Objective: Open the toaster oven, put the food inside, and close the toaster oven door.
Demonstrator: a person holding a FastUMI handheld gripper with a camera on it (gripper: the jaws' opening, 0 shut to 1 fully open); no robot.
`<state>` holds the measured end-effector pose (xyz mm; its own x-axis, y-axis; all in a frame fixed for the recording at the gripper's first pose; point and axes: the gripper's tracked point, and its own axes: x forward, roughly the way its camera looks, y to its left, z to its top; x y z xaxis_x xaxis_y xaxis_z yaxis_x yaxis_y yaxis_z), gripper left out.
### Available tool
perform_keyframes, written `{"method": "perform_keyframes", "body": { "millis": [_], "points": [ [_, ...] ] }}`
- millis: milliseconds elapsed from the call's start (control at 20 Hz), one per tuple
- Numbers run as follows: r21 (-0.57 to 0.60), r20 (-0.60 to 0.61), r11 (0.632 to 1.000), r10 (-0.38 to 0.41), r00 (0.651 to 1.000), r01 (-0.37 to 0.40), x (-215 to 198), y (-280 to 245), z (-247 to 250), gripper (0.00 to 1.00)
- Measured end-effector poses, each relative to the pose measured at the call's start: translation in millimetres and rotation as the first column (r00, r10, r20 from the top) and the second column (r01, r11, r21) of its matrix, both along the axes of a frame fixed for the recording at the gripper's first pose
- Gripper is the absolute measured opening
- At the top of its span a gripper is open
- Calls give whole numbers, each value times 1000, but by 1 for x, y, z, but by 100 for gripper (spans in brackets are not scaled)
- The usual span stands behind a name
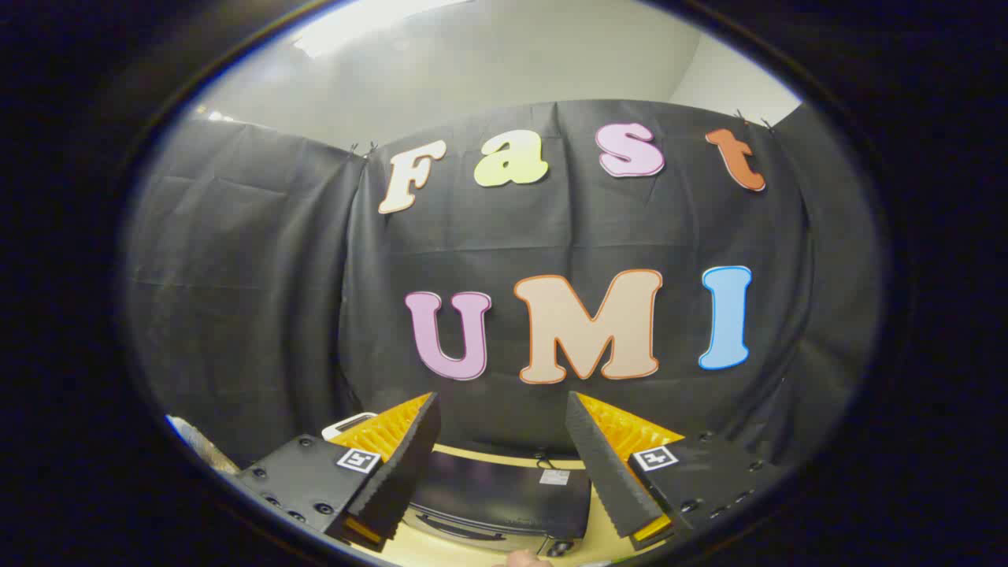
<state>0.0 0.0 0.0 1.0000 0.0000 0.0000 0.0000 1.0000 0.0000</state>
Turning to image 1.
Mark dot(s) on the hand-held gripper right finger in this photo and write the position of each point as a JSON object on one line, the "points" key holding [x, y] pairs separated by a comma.
{"points": [[606, 472]]}

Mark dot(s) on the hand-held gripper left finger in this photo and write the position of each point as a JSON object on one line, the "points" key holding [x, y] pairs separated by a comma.
{"points": [[398, 472]]}

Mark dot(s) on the black toaster oven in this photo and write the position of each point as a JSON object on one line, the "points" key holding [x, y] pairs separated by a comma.
{"points": [[496, 492]]}

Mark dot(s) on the small white toaster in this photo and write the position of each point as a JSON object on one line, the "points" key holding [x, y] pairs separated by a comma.
{"points": [[346, 424]]}

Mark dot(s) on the chair with furry cover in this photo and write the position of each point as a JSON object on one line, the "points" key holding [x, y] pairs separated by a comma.
{"points": [[201, 445]]}

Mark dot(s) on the black backdrop cloth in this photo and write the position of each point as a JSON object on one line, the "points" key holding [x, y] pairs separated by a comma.
{"points": [[260, 299]]}

